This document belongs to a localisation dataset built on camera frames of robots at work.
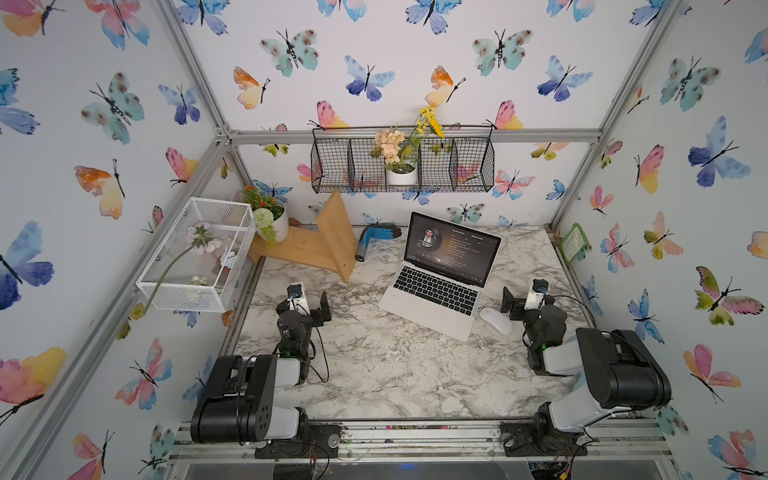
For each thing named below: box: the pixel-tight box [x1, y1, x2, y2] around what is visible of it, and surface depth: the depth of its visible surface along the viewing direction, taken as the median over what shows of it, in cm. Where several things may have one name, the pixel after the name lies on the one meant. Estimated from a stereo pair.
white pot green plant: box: [243, 186, 289, 245], surface depth 98 cm
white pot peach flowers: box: [370, 106, 445, 186], surface depth 88 cm
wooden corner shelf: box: [248, 189, 358, 284], surface depth 104 cm
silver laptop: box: [378, 211, 502, 343], surface depth 101 cm
